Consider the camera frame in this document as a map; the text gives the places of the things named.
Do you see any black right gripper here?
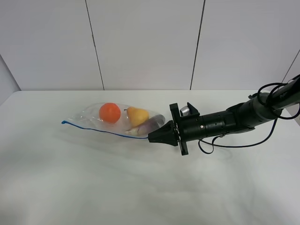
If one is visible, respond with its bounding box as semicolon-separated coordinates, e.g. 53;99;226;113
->
148;103;231;155

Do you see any clear zip bag blue zipper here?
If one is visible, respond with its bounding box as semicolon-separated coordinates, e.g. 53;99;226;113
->
62;102;165;139

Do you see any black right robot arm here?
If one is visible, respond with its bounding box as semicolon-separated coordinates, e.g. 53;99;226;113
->
148;76;300;156

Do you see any purple eggplant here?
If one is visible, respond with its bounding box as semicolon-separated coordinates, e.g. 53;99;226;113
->
125;114;165;136

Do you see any yellow pear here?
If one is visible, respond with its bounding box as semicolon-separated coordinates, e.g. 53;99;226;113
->
126;106;150;127

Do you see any orange fruit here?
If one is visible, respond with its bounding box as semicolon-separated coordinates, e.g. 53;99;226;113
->
99;103;121;124

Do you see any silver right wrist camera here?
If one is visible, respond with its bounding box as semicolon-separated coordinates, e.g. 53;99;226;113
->
180;102;200;117

